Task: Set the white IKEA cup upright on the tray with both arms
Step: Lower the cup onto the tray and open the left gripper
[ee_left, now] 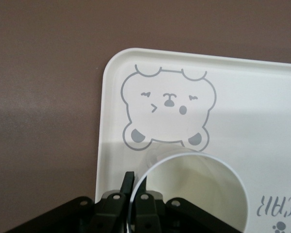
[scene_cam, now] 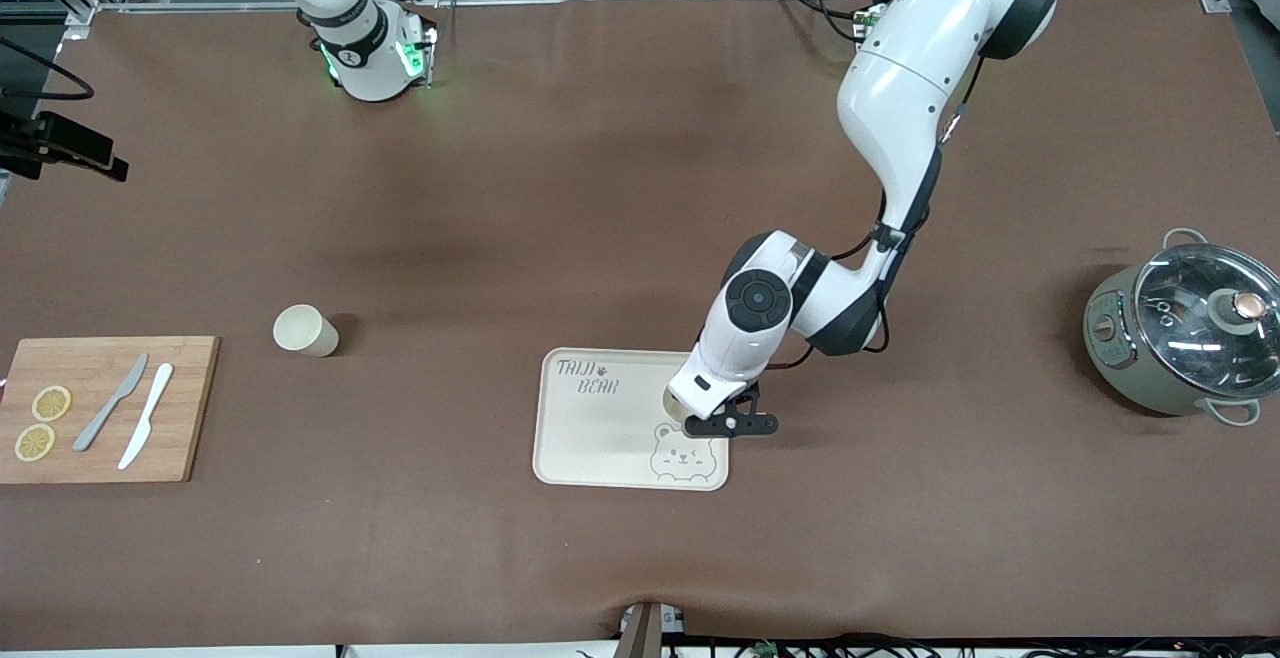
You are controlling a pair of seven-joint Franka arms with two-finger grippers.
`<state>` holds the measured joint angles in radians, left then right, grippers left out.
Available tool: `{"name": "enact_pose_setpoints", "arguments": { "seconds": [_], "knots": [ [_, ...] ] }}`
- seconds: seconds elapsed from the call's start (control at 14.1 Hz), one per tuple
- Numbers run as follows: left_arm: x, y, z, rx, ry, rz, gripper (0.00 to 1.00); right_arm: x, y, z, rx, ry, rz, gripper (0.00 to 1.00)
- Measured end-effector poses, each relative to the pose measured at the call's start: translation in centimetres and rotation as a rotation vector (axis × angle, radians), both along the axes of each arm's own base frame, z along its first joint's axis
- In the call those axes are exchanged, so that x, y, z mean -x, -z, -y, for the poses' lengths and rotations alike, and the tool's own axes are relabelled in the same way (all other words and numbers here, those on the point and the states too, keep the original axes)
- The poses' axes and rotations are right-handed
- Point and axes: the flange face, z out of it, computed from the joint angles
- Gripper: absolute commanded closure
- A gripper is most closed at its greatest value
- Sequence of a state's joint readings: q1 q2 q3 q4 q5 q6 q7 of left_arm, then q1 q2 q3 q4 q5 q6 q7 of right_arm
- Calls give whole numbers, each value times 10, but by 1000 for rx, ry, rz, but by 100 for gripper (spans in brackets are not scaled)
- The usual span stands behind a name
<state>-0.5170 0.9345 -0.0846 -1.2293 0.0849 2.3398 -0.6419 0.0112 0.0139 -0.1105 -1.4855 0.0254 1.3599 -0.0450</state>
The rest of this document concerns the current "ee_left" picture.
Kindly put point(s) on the white plastic cup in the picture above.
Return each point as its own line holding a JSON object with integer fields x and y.
{"x": 196, "y": 194}

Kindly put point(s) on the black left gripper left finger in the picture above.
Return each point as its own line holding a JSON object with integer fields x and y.
{"x": 111, "y": 211}

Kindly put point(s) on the cream tray with bear print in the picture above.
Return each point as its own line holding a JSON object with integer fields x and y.
{"x": 232, "y": 109}

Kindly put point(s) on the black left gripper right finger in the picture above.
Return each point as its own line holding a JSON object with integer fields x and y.
{"x": 148, "y": 213}

